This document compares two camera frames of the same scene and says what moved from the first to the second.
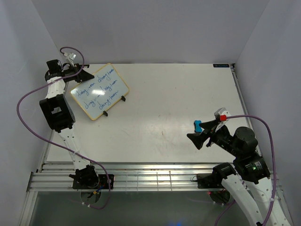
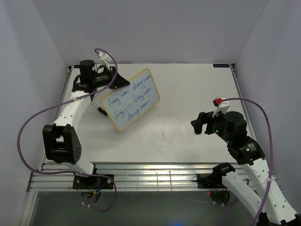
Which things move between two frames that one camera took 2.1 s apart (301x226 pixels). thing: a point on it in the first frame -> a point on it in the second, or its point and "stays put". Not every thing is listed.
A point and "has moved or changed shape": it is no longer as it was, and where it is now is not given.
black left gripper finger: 84,75 -> 119,81
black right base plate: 209,181 stays put
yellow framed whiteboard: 96,94 has moved or changed shape
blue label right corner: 221,65 stays put
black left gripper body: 74,70 -> 106,79
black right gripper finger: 198,138 -> 197,124
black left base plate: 103,183 stays put
